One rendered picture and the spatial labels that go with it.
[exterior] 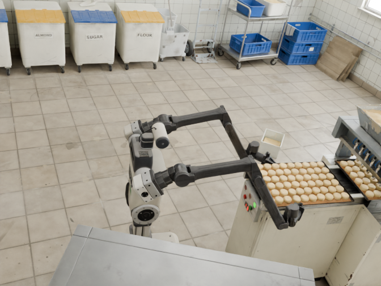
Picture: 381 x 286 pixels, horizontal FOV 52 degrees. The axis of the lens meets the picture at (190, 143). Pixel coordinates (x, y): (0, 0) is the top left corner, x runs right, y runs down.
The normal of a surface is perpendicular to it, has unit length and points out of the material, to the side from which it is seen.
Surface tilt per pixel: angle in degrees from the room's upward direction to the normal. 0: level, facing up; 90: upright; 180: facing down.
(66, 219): 0
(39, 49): 93
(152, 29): 91
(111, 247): 0
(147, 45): 92
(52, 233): 0
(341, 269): 90
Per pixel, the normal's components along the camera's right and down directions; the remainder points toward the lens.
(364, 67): -0.91, 0.12
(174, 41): 0.44, 0.63
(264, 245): 0.24, 0.58
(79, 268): 0.14, -0.81
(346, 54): -0.79, -0.17
